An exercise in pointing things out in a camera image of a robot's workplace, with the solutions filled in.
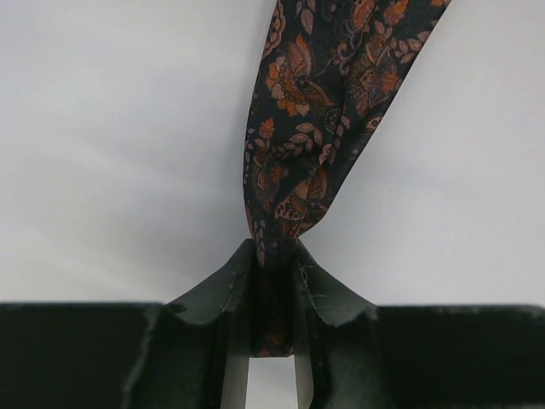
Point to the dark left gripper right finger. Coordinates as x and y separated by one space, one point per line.
351 353

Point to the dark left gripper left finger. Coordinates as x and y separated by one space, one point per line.
192 352

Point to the dark orange floral tie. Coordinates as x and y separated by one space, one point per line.
328 73

